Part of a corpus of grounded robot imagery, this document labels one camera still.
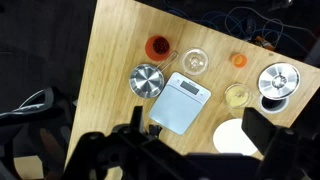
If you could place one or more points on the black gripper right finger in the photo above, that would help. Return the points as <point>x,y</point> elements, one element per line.
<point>258,130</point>

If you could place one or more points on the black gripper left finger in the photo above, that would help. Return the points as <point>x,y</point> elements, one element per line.
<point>138,120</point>

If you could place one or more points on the glass jar with yellow contents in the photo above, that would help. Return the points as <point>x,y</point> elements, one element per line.
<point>237,96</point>

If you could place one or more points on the white bowl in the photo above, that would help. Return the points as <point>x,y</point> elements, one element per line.
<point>230,138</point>

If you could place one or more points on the steel saucepan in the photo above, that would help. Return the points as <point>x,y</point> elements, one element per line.
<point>146,81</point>

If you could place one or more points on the silver digital kitchen scale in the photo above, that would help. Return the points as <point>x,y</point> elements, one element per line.
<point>180,106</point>

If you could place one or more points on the red cup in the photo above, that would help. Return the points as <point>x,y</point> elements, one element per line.
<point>150,51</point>

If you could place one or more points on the small orange plastic cup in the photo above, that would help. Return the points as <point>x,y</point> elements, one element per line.
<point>239,60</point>

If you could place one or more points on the dark red berries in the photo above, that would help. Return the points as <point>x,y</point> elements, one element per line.
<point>160,45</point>

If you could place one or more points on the clear glass dish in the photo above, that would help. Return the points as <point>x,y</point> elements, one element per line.
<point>194,61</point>

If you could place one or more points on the black office chair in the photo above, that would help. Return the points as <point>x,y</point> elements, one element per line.
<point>40,110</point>

